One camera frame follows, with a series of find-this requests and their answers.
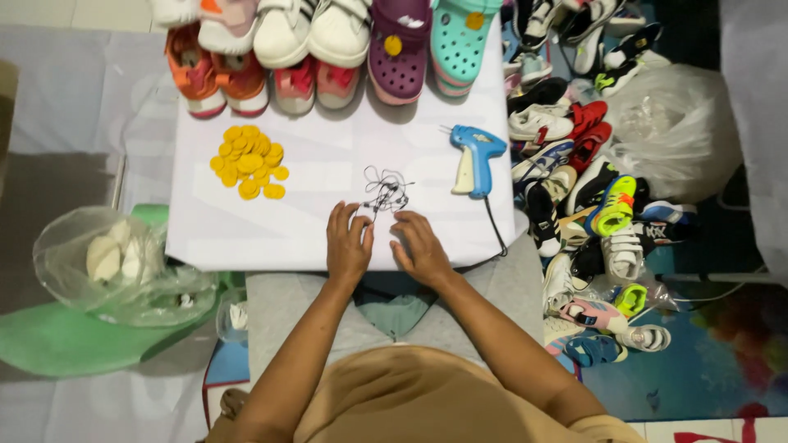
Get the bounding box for person's right hand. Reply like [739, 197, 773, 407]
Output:
[389, 210, 456, 291]

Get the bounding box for person's left hand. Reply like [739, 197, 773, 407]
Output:
[326, 201, 375, 289]

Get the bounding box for bundle of black string loops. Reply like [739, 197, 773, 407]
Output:
[361, 165, 416, 224]

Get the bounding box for teal cloth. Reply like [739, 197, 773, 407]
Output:
[351, 272, 439, 340]

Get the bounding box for person's grey trousers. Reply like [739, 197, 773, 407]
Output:
[245, 234, 546, 388]

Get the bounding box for white table cover sheet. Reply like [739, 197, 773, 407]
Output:
[164, 18, 519, 273]

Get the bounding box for blue tagging gun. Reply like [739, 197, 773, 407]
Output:
[440, 124, 509, 200]

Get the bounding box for small clear plastic bag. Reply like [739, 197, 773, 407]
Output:
[215, 289, 250, 345]

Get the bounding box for pile of yellow round tags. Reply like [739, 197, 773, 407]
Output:
[209, 125, 290, 201]

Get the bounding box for person's beige shirt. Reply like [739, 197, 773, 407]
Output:
[204, 345, 648, 443]

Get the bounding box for pink sneaker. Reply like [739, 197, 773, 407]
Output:
[315, 58, 362, 111]
[273, 55, 317, 116]

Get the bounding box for heap of assorted shoes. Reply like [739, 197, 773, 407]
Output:
[501, 0, 700, 370]

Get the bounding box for purple clog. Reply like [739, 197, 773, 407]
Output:
[367, 0, 433, 106]

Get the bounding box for person's foot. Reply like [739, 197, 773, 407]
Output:
[219, 388, 251, 422]

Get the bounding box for orange sneaker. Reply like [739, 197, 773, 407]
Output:
[164, 23, 228, 119]
[212, 49, 270, 118]

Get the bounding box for teal clog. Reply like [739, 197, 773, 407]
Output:
[430, 0, 505, 98]

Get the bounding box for clear bag with white pieces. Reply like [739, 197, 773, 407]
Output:
[32, 206, 220, 328]

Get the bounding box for pink and white shoe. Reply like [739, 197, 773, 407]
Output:
[197, 0, 261, 56]

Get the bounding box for large clear plastic bag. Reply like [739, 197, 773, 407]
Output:
[606, 64, 743, 205]

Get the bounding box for green plastic bag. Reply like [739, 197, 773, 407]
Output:
[0, 203, 248, 380]

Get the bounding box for plain white shoe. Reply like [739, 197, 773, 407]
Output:
[149, 0, 202, 29]

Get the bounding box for blue printed floor mat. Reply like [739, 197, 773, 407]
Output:
[579, 0, 788, 422]

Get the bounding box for white fabric sheet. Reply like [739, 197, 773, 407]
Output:
[719, 0, 788, 285]

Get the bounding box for black cord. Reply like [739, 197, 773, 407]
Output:
[483, 195, 509, 258]

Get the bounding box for white strap sneaker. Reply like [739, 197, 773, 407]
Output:
[253, 0, 318, 70]
[307, 0, 374, 69]

